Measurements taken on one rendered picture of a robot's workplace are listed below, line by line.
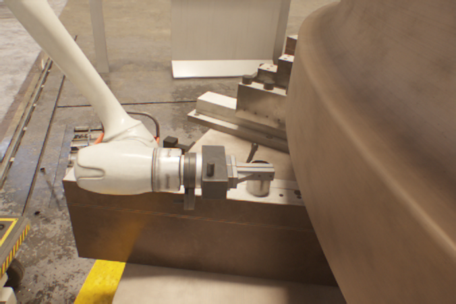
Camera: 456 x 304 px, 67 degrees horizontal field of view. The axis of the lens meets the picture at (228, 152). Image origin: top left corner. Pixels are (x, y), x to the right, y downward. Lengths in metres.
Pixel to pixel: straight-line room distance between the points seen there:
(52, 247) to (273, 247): 1.19
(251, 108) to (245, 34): 2.24
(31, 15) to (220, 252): 0.95
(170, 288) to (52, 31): 0.95
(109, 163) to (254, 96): 1.47
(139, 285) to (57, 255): 0.70
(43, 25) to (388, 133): 0.65
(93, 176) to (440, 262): 0.57
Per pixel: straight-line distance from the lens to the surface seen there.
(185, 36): 4.08
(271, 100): 2.03
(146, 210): 1.23
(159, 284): 1.38
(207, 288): 1.36
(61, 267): 1.92
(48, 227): 2.14
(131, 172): 0.68
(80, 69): 0.79
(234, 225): 1.21
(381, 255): 0.58
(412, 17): 0.81
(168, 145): 2.14
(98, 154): 0.70
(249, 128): 2.25
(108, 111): 0.84
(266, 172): 0.72
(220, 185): 0.66
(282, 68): 2.08
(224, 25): 4.15
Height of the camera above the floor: 1.41
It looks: 32 degrees down
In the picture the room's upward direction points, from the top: 5 degrees clockwise
